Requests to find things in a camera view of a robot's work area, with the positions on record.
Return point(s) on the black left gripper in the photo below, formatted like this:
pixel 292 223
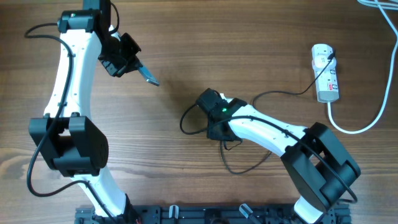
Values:
pixel 125 66

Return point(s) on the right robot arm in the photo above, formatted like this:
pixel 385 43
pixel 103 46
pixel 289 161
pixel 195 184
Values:
pixel 320 167

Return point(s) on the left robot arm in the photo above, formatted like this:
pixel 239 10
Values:
pixel 65 135

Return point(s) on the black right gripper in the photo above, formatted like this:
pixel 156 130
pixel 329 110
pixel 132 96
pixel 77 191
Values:
pixel 212 134

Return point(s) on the white USB charger plug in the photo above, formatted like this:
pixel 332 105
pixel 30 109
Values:
pixel 320 62

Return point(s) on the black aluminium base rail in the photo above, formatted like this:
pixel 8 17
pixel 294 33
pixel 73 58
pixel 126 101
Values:
pixel 273 213

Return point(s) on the white power strip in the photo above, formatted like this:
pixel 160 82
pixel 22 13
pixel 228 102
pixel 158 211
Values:
pixel 326 83

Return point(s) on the Galaxy S25 smartphone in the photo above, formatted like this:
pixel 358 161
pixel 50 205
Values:
pixel 148 76

